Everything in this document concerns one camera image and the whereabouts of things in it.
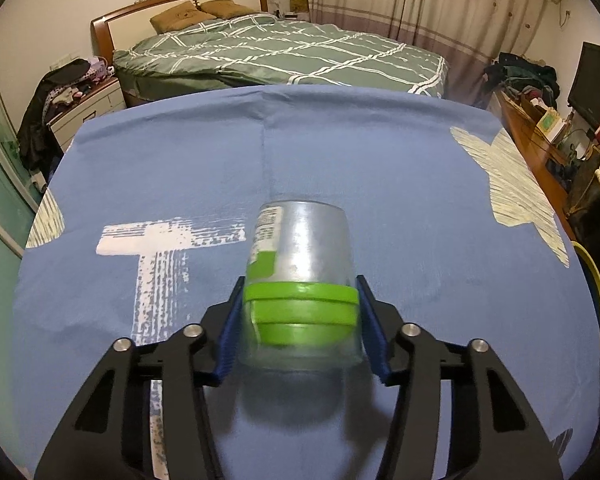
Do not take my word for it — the clear jar with green lid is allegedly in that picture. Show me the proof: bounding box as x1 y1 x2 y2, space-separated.
240 200 362 372

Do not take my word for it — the yellow rimmed trash bin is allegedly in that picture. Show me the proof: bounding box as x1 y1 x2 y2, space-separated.
571 240 600 328

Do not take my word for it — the blue patterned tablecloth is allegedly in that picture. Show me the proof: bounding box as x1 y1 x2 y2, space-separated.
14 86 600 474

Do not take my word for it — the wooden desk cabinet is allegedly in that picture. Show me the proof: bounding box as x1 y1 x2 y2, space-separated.
493 90 577 240

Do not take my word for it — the white bedside nightstand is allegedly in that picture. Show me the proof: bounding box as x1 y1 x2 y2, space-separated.
48 77 126 152

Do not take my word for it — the pile of dark clothes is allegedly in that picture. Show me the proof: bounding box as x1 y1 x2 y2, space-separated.
17 56 109 179

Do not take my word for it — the black television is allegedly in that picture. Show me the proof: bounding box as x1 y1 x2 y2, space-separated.
568 42 600 130

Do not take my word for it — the clothes pile on desk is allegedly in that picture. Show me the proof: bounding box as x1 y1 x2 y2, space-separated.
476 52 560 107

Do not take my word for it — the wooden bed with headboard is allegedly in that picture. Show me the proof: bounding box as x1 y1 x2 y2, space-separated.
92 0 449 106

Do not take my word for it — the green checked duvet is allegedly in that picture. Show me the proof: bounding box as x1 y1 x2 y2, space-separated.
112 12 449 98

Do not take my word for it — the pink beige curtain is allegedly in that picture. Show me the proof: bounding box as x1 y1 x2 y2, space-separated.
308 0 545 104

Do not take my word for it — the left brown pillow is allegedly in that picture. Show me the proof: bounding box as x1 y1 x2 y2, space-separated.
149 1 215 34

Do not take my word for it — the brown pillow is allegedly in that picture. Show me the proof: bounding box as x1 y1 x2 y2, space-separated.
149 1 215 34
198 0 256 20

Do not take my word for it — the right brown pillow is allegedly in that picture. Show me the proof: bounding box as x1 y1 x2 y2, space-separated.
198 0 256 20

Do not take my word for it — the tissue box on far nightstand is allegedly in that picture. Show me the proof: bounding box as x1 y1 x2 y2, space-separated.
289 0 309 13

